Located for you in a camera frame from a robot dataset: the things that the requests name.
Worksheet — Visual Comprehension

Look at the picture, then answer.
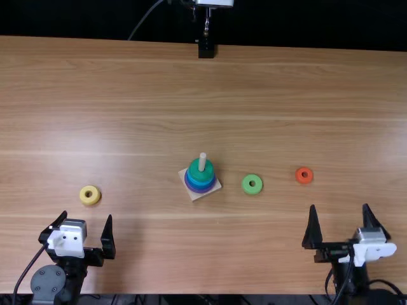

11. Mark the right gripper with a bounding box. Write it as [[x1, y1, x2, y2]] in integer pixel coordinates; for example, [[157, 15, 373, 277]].
[[301, 203, 392, 263]]

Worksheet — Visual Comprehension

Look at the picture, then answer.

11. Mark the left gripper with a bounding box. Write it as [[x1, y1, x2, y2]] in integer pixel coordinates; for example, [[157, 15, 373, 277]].
[[38, 210, 116, 268]]

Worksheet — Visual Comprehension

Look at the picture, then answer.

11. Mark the black clamp stand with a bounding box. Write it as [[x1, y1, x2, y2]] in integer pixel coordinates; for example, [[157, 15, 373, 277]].
[[193, 6, 216, 60]]

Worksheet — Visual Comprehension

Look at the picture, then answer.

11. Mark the silver metal box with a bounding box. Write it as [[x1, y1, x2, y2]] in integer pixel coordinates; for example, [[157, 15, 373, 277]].
[[194, 0, 235, 8]]

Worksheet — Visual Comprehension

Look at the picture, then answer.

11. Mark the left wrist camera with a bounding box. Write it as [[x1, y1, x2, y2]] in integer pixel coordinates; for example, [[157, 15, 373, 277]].
[[47, 219, 88, 259]]

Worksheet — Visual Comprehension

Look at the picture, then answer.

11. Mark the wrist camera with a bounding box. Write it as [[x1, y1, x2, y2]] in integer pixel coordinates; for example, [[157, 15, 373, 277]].
[[338, 226, 398, 268], [47, 219, 88, 259]]

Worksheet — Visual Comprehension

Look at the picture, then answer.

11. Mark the yellow ring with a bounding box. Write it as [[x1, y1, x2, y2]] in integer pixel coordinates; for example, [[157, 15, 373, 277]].
[[79, 185, 102, 207]]

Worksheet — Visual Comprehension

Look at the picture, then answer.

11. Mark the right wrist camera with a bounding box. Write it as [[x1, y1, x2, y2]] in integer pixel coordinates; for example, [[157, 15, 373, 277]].
[[338, 226, 398, 268]]

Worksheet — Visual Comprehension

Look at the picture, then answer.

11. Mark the black cable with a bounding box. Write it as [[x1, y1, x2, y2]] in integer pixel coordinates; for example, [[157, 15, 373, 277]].
[[365, 278, 405, 295], [333, 247, 356, 305], [12, 243, 50, 305]]

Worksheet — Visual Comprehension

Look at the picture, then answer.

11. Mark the orange ring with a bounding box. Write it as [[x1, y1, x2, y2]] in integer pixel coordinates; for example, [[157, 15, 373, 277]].
[[294, 166, 314, 185]]

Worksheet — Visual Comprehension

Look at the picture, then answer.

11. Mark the light green ring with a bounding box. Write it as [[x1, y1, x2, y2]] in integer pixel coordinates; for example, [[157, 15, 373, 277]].
[[241, 173, 264, 195]]

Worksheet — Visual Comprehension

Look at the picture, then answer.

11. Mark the dark blue ring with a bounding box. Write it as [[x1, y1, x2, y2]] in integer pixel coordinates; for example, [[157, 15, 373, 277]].
[[184, 173, 217, 191]]

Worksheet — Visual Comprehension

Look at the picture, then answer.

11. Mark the purple ring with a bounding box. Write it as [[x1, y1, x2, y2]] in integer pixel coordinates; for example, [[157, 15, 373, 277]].
[[184, 177, 217, 196]]

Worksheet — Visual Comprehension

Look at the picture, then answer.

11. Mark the light blue ring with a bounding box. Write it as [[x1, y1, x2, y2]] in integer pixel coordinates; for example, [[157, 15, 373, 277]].
[[186, 168, 216, 187]]

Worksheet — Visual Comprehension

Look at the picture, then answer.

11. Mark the dark green ring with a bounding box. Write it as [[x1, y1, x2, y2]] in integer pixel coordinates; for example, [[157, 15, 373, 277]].
[[188, 158, 214, 182]]

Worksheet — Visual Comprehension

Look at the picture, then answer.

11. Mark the grey cable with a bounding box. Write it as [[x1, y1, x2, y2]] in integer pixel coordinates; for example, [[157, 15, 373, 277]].
[[127, 0, 167, 41]]

